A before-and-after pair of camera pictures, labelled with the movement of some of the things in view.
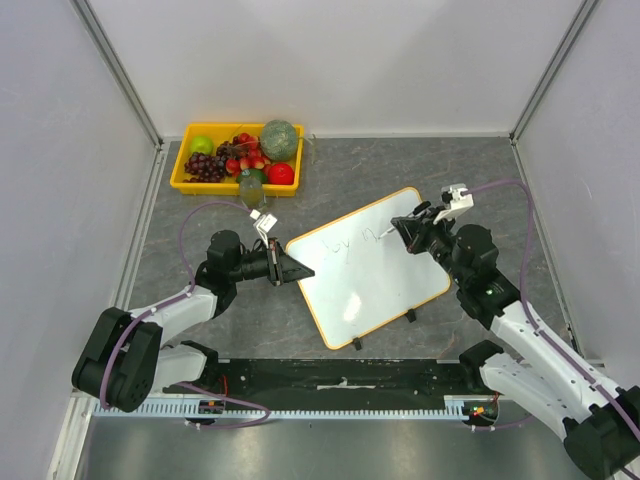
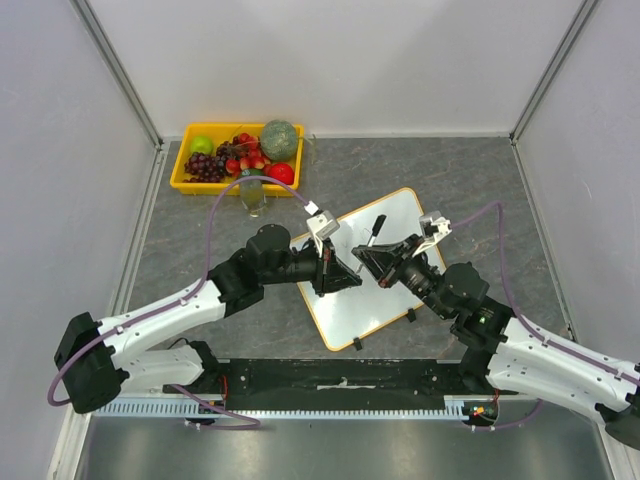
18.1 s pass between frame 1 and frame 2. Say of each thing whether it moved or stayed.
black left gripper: moved
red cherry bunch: stayed
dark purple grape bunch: stayed
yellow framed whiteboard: stayed
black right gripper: moved
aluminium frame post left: stayed
